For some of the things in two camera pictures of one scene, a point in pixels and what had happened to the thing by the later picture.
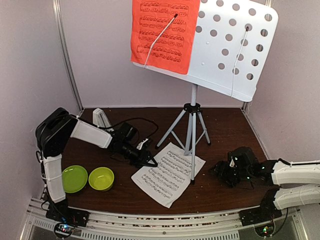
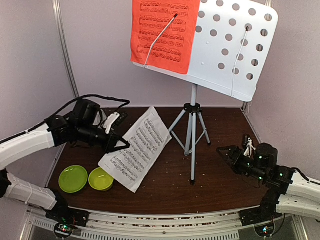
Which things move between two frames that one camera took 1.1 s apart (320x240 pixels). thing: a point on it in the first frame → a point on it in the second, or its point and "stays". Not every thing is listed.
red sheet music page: [172, 50] stays
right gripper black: [221, 171] → [233, 150]
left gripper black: [142, 159] → [109, 145]
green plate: [74, 178] stays
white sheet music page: [173, 173] → [148, 137]
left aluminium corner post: [59, 20] stays
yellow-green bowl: [101, 178] stays
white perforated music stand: [230, 43] stays
